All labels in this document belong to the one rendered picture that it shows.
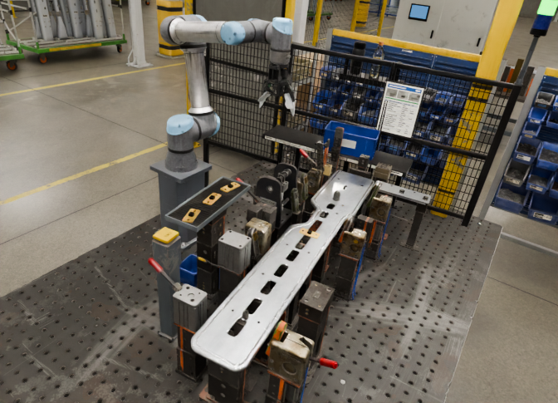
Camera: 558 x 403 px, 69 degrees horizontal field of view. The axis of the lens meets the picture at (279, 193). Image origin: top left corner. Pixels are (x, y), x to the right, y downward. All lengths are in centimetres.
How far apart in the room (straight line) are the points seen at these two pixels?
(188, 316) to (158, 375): 32
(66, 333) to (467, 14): 755
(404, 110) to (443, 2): 586
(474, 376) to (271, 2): 317
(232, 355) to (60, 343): 75
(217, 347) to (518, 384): 205
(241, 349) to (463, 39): 742
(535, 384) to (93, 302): 243
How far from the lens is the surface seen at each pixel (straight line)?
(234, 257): 144
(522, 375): 298
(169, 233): 139
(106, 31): 958
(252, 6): 399
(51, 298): 194
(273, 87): 158
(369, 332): 178
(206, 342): 126
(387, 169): 225
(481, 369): 286
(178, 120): 187
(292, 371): 124
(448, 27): 820
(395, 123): 249
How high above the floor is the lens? 197
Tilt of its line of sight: 30 degrees down
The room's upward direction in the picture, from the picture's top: 6 degrees clockwise
